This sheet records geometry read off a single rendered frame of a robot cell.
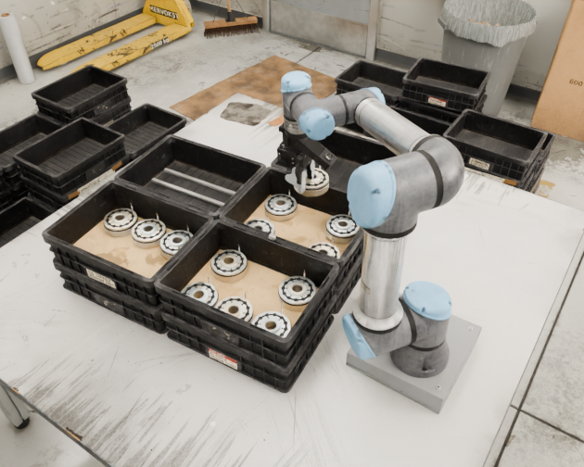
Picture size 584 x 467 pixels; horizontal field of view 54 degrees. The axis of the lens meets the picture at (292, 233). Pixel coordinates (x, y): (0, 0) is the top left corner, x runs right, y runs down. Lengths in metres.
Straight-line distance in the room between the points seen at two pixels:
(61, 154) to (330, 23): 2.67
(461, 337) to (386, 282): 0.47
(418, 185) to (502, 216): 1.12
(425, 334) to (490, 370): 0.32
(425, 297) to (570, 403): 1.31
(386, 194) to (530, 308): 0.93
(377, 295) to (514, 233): 0.94
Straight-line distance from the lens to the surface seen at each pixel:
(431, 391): 1.50
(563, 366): 2.69
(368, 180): 1.03
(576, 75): 4.07
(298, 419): 1.50
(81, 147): 2.92
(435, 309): 1.36
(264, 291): 1.58
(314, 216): 1.81
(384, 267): 1.17
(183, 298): 1.45
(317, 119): 1.35
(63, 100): 3.36
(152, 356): 1.65
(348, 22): 4.76
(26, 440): 2.47
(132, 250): 1.76
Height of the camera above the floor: 2.00
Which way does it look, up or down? 42 degrees down
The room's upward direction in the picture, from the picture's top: straight up
